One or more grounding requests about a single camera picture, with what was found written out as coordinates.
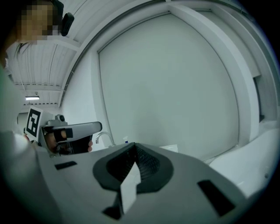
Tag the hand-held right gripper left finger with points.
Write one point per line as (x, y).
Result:
(83, 186)

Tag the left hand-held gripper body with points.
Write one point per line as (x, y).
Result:
(33, 123)

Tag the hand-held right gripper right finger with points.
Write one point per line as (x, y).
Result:
(186, 197)

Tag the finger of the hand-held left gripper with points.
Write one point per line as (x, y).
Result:
(85, 129)

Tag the person's left hand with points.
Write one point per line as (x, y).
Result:
(51, 142)

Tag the ceiling tube light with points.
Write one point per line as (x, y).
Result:
(32, 98)

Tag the chrome faucet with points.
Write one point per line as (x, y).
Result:
(109, 138)

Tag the white bathtub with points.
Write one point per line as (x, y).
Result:
(240, 157)

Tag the person's face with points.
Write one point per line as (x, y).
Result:
(35, 22)

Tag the white built-in shelf unit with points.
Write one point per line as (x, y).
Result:
(256, 87)

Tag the black head camera mount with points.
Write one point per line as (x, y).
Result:
(66, 23)

